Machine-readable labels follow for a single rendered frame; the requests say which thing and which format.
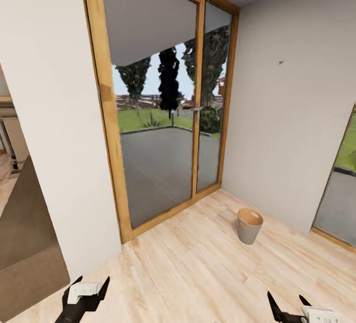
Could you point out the cabinet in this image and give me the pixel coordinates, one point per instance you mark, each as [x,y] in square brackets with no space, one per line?
[32,266]

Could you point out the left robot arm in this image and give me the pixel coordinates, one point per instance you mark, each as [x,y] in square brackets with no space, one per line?
[81,297]

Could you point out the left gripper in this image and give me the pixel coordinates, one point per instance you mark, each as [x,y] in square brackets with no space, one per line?
[74,312]

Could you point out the trash can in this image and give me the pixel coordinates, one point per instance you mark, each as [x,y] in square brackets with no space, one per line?
[248,225]

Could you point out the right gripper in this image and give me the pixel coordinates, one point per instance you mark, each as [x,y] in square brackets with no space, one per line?
[285,317]

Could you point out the wood fireplace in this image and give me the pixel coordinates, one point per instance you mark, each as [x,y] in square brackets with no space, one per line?
[13,137]

